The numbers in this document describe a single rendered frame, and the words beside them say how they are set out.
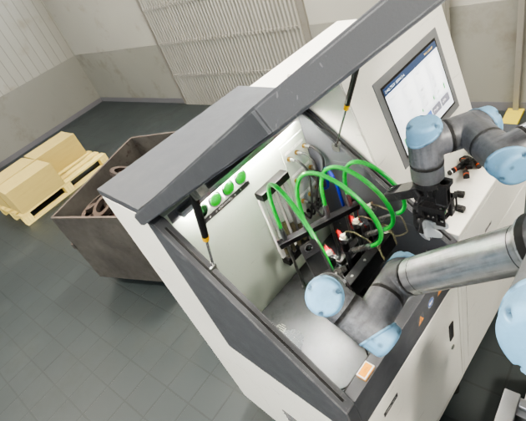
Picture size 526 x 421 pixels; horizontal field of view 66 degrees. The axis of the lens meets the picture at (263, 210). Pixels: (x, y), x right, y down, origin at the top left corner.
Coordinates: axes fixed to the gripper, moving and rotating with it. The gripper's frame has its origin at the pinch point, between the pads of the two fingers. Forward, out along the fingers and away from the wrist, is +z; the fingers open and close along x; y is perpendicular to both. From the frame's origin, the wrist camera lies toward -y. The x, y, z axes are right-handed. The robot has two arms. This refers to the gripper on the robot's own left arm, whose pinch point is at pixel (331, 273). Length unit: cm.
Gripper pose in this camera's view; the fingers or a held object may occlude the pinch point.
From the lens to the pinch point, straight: 114.3
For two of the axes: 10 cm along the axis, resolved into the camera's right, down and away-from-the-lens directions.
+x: 8.4, -5.2, -1.7
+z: 2.4, 0.8, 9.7
